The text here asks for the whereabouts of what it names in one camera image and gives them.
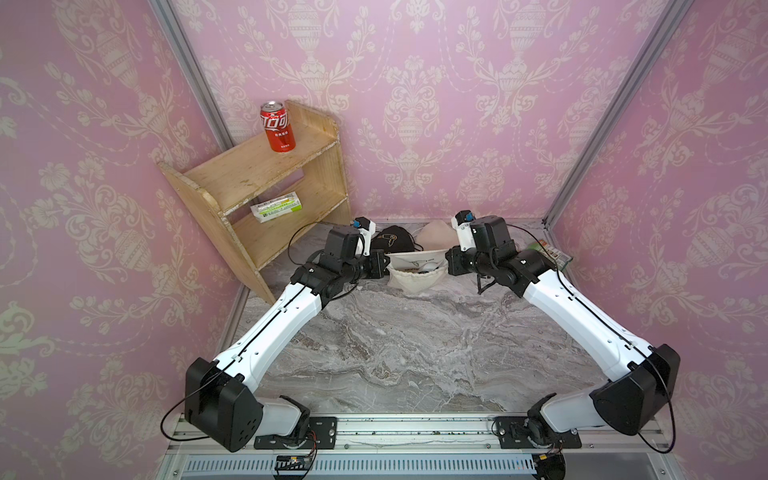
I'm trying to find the white hair dryer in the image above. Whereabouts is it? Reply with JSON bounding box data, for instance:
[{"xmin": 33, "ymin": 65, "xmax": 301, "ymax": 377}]
[{"xmin": 419, "ymin": 262, "xmax": 440, "ymax": 272}]

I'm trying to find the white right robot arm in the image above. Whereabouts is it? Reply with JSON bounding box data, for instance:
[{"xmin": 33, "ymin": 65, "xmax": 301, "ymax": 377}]
[{"xmin": 446, "ymin": 210, "xmax": 680, "ymax": 447}]

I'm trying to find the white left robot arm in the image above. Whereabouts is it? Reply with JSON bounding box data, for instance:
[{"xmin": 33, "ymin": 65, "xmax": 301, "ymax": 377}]
[{"xmin": 183, "ymin": 217, "xmax": 389, "ymax": 452}]

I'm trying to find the green white box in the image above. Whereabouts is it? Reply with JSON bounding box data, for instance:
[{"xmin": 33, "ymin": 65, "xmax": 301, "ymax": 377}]
[{"xmin": 250, "ymin": 192, "xmax": 303, "ymax": 223}]

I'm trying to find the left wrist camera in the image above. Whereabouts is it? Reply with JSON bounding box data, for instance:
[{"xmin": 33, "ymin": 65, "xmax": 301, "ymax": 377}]
[{"xmin": 352, "ymin": 217, "xmax": 376, "ymax": 256}]

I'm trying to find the right aluminium corner post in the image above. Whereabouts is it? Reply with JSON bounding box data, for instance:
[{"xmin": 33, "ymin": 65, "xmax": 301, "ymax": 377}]
[{"xmin": 542, "ymin": 0, "xmax": 693, "ymax": 233}]

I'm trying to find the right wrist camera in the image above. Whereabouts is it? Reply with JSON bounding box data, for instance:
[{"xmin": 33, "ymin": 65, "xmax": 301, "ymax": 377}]
[{"xmin": 451, "ymin": 210, "xmax": 475, "ymax": 252}]

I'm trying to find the beige hair dryer bag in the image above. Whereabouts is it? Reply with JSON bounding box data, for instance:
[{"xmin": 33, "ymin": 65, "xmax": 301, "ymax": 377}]
[{"xmin": 415, "ymin": 220, "xmax": 459, "ymax": 251}]

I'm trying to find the wooden two-tier shelf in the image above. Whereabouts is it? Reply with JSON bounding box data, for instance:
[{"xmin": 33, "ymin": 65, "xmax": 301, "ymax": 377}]
[{"xmin": 158, "ymin": 101, "xmax": 352, "ymax": 304}]

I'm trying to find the black drawstring bag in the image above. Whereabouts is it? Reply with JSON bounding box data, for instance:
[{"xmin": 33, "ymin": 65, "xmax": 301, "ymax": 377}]
[{"xmin": 371, "ymin": 225, "xmax": 420, "ymax": 254}]

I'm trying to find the left aluminium corner post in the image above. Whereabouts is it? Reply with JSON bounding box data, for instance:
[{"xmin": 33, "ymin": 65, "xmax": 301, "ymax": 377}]
[{"xmin": 149, "ymin": 0, "xmax": 235, "ymax": 150}]

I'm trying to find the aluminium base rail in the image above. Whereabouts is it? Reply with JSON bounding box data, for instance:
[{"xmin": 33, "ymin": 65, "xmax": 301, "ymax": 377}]
[{"xmin": 156, "ymin": 412, "xmax": 685, "ymax": 479}]

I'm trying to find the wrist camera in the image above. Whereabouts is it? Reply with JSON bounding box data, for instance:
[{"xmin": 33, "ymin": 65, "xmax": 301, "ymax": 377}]
[
  {"xmin": 451, "ymin": 210, "xmax": 475, "ymax": 252},
  {"xmin": 352, "ymin": 217, "xmax": 376, "ymax": 256}
]

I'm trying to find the aluminium corner post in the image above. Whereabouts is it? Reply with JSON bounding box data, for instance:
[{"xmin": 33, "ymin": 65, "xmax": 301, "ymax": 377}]
[
  {"xmin": 149, "ymin": 0, "xmax": 235, "ymax": 150},
  {"xmin": 542, "ymin": 0, "xmax": 693, "ymax": 233}
]

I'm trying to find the green snack packet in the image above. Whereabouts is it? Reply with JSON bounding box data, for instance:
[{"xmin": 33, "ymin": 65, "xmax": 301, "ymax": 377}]
[{"xmin": 528, "ymin": 239, "xmax": 573, "ymax": 271}]

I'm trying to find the red cola can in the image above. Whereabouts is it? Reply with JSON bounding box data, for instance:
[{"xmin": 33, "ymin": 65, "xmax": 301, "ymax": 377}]
[{"xmin": 260, "ymin": 101, "xmax": 296, "ymax": 153}]

